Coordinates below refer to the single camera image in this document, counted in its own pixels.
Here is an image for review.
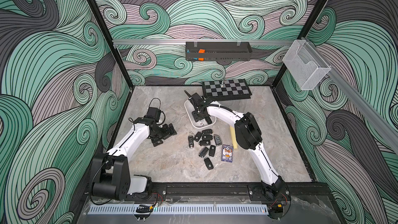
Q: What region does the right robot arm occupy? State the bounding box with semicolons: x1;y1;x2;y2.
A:
189;99;291;202

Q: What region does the white perforated cable duct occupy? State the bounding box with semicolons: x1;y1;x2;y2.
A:
88;204;268;215

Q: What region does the black grey chessboard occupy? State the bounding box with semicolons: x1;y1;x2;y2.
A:
202;79;252;101

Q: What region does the aluminium wall rail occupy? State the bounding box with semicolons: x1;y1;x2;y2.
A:
113;38;294;46

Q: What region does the cream foam roller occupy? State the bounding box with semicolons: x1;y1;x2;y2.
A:
230;127;238;149

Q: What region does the black wall tray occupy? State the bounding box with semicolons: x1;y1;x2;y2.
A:
185;42;253;62

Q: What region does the blue playing cards box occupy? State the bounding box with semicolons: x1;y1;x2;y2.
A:
221;145;233;162

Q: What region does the grey black car key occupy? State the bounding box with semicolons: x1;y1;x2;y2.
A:
214;134;222;146

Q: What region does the black VW car key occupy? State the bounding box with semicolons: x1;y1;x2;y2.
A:
208;145;216;157

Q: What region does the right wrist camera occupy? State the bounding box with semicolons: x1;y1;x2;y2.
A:
184;90;205;105

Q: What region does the clear acrylic wall holder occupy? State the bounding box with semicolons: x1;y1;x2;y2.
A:
283;39;331;91

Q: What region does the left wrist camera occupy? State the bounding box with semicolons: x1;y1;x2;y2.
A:
145;107;161;121

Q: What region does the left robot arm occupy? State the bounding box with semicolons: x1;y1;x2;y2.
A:
89;117;177;201

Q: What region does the white storage box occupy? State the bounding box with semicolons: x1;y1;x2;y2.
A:
184;100;217;130

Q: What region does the black flip car key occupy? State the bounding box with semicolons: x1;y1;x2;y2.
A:
199;147;209;158

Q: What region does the black car key lowest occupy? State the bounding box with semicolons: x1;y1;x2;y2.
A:
204;157;214;170

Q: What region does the black chrome slim car key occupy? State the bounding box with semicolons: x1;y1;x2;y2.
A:
188;135;194;149

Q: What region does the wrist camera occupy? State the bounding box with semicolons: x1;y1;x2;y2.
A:
184;90;205;105
145;107;161;121

